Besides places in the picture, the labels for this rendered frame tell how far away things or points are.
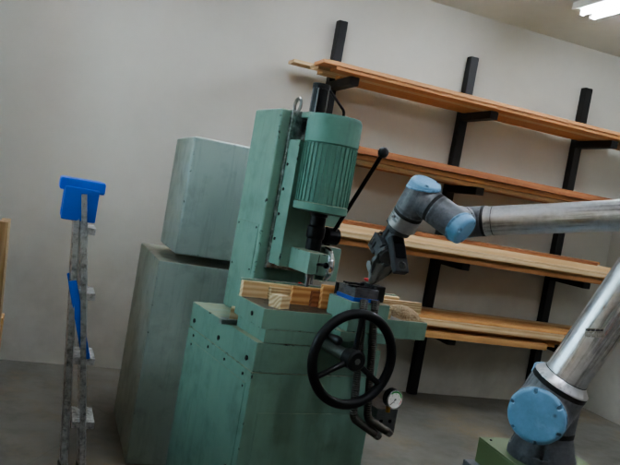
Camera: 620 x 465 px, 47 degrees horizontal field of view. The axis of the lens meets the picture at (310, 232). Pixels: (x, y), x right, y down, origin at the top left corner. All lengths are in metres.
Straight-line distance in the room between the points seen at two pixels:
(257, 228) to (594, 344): 1.14
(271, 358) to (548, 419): 0.78
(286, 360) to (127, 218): 2.48
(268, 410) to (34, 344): 2.59
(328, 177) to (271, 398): 0.69
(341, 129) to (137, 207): 2.43
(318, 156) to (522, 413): 0.95
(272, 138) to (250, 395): 0.86
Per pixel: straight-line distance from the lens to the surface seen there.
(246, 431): 2.17
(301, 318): 2.14
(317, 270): 2.27
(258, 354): 2.11
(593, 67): 5.89
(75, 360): 2.82
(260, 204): 2.44
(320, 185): 2.21
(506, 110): 4.78
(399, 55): 4.99
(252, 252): 2.45
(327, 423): 2.29
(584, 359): 1.93
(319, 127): 2.23
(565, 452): 2.17
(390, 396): 2.31
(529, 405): 1.94
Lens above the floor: 1.23
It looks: 3 degrees down
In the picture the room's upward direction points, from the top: 10 degrees clockwise
